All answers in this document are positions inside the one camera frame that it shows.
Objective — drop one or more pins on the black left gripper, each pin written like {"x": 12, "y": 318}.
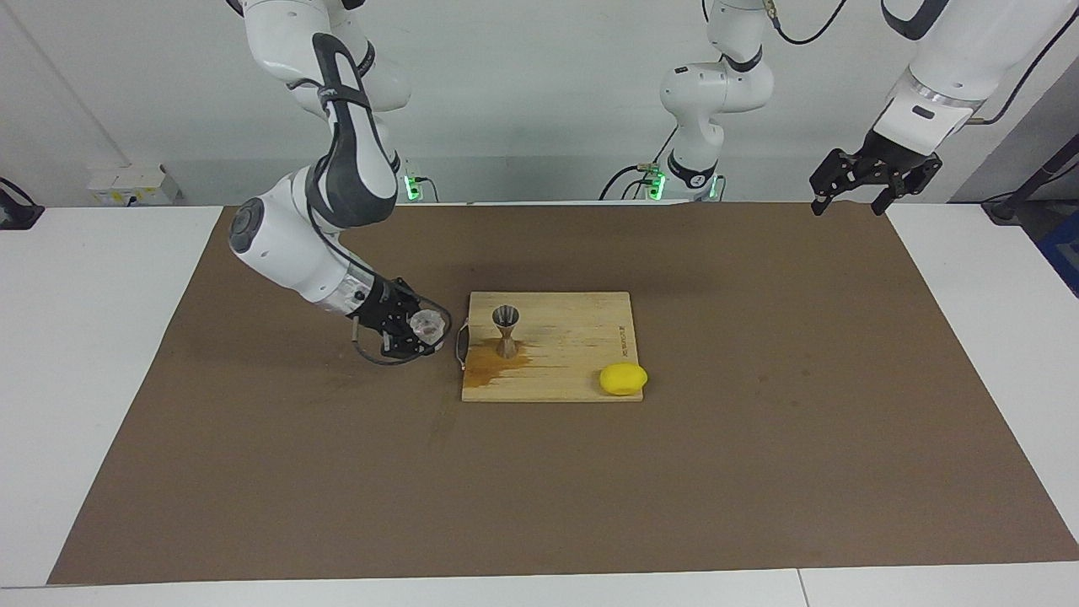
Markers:
{"x": 893, "y": 156}

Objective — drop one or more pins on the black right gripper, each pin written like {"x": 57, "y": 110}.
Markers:
{"x": 383, "y": 308}

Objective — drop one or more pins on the clear faceted glass cup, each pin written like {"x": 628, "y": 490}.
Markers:
{"x": 430, "y": 329}

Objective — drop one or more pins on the steel double jigger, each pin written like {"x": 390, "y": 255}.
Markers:
{"x": 506, "y": 333}

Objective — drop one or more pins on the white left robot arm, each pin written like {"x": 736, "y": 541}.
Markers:
{"x": 716, "y": 93}

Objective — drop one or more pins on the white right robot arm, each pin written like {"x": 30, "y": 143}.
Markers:
{"x": 287, "y": 244}

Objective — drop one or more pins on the bamboo cutting board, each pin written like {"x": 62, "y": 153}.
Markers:
{"x": 565, "y": 337}

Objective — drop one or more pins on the blue crate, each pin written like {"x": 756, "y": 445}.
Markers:
{"x": 1064, "y": 253}

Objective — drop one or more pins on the yellow lemon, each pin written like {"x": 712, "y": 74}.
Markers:
{"x": 624, "y": 379}

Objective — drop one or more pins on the white cardboard box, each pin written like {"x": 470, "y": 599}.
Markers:
{"x": 135, "y": 185}

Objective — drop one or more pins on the brown table mat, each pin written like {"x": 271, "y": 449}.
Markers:
{"x": 759, "y": 464}

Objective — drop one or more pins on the black table clamp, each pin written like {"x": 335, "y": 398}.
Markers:
{"x": 17, "y": 211}

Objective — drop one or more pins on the black camera stand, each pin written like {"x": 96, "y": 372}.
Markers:
{"x": 1033, "y": 181}

